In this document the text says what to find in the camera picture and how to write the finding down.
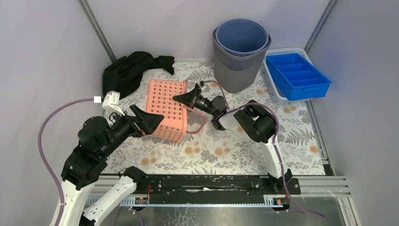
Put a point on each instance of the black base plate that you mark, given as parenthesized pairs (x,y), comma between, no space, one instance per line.
(161,189)

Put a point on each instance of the pink plastic basket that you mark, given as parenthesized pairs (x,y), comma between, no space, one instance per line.
(159,101)

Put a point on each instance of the blue inner bucket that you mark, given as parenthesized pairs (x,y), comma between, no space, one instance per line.
(242,37)

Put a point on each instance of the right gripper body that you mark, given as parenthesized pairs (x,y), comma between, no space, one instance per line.
(202,103)

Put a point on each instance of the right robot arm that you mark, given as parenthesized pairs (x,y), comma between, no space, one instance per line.
(258,121)

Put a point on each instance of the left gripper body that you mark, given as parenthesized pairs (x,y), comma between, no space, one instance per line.
(136,124)

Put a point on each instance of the white plastic basket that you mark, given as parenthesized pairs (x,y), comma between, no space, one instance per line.
(277,91)

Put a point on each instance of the floral table mat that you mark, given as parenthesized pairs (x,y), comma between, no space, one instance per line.
(208,151)

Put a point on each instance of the grey waste bin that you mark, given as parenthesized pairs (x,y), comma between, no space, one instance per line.
(236,73)

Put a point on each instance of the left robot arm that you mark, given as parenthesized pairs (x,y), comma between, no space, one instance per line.
(97,141)

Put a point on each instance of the blue divided plastic tray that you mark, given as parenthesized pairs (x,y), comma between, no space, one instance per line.
(296,77)

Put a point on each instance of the black cloth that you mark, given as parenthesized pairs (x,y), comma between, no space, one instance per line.
(126,73)

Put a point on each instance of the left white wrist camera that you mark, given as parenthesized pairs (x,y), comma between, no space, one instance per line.
(110,103)

